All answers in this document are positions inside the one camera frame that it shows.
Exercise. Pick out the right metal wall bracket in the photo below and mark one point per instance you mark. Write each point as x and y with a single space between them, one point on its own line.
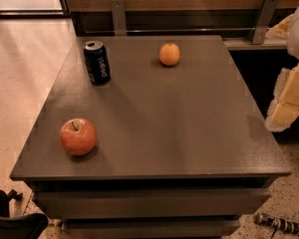
257 34

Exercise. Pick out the metal wall bracket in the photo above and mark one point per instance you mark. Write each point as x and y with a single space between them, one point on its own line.
257 34
119 17

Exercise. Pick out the dark grey drawer cabinet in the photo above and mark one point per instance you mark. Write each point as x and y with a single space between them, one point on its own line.
181 152

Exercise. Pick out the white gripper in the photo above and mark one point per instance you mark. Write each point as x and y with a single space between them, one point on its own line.
284 109

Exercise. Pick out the red apple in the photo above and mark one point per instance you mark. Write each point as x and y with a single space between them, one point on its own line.
78 136

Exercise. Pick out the dark blue Pepsi can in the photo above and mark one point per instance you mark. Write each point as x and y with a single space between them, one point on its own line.
97 63

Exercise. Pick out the left metal wall bracket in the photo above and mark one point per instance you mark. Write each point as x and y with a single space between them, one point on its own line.
119 17

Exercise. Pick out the orange fruit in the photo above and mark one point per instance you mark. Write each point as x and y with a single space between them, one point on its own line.
169 54

